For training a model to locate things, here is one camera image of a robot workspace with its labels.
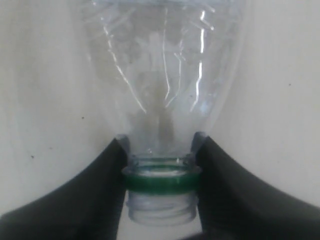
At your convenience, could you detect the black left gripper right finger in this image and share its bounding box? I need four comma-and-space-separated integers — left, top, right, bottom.
191, 132, 320, 240

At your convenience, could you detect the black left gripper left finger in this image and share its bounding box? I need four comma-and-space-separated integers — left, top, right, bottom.
0, 136, 130, 240

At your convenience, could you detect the clear plastic water bottle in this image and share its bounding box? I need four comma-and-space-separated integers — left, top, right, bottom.
74, 0, 253, 226

